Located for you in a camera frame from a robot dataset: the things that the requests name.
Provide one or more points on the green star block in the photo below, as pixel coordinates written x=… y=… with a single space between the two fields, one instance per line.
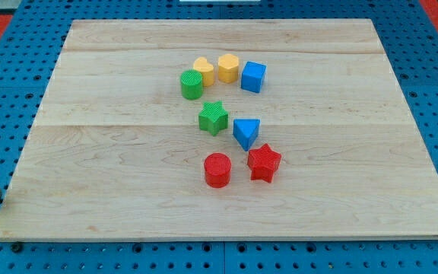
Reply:
x=213 y=117

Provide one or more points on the green cylinder block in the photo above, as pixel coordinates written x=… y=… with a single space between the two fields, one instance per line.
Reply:
x=191 y=84

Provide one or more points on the yellow hexagon block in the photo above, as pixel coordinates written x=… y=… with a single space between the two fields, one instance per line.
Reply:
x=228 y=68

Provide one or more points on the blue triangle block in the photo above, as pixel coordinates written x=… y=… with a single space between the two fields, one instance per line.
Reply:
x=246 y=131

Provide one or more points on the yellow heart block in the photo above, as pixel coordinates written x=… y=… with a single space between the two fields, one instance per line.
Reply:
x=202 y=65

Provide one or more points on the blue cube block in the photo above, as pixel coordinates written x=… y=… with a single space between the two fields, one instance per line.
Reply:
x=252 y=76

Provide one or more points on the blue perforated table mat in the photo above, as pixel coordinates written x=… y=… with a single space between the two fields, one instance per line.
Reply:
x=28 y=52

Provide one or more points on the wooden board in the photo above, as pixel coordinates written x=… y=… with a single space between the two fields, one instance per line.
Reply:
x=115 y=153

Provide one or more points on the red cylinder block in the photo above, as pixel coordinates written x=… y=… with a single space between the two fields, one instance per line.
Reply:
x=217 y=170

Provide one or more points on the red star block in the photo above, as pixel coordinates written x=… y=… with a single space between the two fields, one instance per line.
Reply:
x=263 y=163

